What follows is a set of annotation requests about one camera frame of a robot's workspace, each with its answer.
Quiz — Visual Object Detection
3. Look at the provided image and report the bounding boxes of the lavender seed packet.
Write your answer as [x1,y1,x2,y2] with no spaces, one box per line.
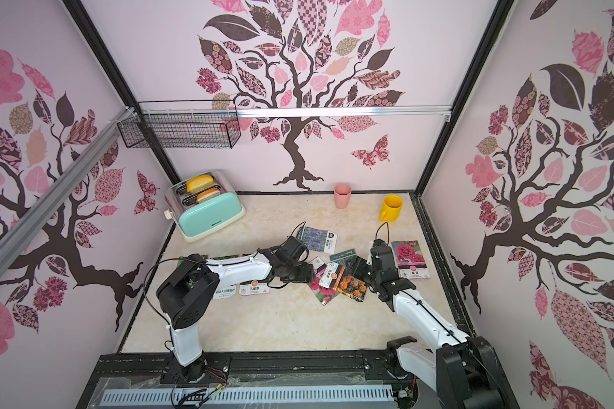
[329,249,364,274]
[297,227,338,255]

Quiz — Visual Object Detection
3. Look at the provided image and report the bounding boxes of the marigold seed packet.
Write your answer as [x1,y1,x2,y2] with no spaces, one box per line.
[318,262,368,303]
[239,281,271,296]

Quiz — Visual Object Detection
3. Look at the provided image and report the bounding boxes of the pink flower seed packet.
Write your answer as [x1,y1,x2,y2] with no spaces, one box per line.
[309,257,339,306]

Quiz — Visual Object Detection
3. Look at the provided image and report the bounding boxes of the green plant seed packet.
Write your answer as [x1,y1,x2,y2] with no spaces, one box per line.
[176,254,211,288]

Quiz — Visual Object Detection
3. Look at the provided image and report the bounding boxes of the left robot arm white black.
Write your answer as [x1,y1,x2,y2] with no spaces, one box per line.
[156,237,315,367]

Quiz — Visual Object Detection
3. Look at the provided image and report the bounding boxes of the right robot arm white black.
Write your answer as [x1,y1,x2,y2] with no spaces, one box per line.
[352,240,518,408]

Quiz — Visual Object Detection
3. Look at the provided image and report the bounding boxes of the pink flower packet right edge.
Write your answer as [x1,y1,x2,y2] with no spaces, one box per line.
[391,240,431,279]

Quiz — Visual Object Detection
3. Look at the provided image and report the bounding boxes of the yellow mug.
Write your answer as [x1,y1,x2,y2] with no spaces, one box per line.
[380,194,404,223]

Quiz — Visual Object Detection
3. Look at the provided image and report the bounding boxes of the pink cup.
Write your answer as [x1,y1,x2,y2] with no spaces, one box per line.
[334,183,352,209]

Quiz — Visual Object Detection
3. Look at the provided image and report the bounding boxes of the mint green toaster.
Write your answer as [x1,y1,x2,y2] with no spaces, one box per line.
[165,170,246,243]

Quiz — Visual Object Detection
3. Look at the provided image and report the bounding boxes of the toast slice front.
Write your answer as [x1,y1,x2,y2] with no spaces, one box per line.
[196,187,222,204]

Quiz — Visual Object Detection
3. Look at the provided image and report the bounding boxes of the toast slice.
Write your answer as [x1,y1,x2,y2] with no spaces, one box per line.
[186,175,214,194]
[196,187,222,204]

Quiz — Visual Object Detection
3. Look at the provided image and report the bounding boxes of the toast slice rear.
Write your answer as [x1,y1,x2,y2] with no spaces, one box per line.
[186,175,214,194]

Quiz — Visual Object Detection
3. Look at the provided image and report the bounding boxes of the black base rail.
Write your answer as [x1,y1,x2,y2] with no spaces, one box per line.
[76,349,443,408]

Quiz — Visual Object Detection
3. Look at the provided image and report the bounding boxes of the white vented cable duct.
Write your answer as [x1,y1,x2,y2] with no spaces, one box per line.
[97,384,394,408]

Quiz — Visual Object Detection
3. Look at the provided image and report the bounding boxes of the black wire basket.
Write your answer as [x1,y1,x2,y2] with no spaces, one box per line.
[118,97,243,149]

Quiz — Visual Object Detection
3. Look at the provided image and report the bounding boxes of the aluminium rail back wall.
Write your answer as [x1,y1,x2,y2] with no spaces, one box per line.
[143,105,452,119]

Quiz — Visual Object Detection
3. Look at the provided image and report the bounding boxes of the aluminium rail wall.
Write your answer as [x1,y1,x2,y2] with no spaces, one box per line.
[143,105,452,119]
[0,107,136,277]

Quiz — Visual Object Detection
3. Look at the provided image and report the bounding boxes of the aluminium rail left wall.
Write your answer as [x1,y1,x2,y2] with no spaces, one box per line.
[0,107,136,277]

